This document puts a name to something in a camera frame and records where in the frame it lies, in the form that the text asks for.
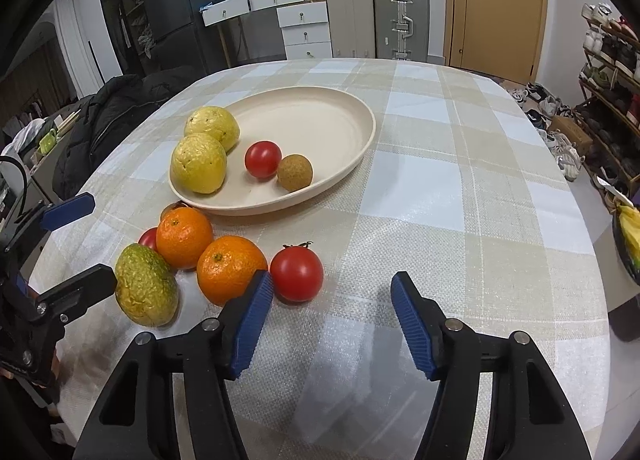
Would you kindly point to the white drawer cabinet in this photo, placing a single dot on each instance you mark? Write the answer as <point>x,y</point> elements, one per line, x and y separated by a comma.
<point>305,35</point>

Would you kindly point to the yellow plastic bag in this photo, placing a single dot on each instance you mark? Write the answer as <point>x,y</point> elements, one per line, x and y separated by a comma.
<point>630,225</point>

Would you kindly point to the brown longan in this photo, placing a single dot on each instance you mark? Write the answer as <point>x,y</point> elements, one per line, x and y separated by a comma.
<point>295,173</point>

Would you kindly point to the dark grey refrigerator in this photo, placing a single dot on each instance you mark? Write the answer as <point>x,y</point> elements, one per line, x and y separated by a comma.
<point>175,0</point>

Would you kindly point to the green cup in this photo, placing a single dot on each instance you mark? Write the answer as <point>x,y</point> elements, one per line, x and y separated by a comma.
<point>48,141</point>

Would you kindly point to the large yellow guava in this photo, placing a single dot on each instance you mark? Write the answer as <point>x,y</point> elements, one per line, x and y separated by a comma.
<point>197,165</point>

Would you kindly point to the black padded jacket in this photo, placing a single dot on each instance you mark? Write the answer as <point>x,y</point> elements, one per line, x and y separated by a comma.
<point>110,120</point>

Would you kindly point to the white desk with drawers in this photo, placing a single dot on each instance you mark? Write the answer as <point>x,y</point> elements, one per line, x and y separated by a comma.
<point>225,10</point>

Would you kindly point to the black open shelf unit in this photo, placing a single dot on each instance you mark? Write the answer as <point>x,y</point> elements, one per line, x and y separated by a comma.
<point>125,0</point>

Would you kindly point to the wooden shoe rack with shoes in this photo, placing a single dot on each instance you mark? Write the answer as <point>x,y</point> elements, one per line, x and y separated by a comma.
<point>615,55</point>

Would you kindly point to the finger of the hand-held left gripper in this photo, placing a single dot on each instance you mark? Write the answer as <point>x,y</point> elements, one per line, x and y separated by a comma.
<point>80,290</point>
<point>67,210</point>

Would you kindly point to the yellow-green guava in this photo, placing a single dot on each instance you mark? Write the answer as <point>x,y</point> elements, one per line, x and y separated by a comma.
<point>145,290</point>

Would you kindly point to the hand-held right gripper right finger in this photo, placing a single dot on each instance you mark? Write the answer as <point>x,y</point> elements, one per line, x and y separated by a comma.
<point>412,325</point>

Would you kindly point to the golden wrinkled guava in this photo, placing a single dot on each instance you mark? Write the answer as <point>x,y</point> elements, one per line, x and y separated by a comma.
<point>212,126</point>

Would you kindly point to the brown cardboard box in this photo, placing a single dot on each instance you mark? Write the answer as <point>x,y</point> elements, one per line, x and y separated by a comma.
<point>570,133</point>

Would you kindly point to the beige suitcase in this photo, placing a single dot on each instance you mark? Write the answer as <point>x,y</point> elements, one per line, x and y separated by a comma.
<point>350,15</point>

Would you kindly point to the cream round plate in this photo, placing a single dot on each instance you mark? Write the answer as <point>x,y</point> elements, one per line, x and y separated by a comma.
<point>310,125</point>

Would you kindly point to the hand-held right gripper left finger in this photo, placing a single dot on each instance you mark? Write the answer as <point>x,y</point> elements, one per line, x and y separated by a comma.
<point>252,325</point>

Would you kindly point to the silver suitcase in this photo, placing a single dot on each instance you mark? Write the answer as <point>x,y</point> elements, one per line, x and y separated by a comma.
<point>390,15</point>

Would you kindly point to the red tomato with stem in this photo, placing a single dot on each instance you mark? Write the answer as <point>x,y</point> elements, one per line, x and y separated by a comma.
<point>296,274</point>

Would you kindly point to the wooden door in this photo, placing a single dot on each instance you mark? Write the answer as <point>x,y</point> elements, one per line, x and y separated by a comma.
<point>500,15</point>

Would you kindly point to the orange mandarin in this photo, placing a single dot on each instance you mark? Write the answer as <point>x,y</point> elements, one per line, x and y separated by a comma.
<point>227,267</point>
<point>184,237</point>

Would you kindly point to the loose pile of sneakers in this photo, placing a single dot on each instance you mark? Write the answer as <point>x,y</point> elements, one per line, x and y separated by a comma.
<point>565,155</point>

